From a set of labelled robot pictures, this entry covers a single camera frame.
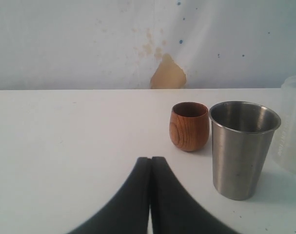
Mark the brown wooden cup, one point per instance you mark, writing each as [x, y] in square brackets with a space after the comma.
[189, 126]

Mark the stainless steel cup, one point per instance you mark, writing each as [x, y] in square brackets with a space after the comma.
[242, 133]

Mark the translucent plastic deli container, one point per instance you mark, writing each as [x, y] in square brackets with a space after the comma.
[284, 143]

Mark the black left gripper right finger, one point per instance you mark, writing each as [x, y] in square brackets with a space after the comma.
[173, 209]

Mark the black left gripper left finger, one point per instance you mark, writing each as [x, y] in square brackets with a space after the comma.
[127, 212]

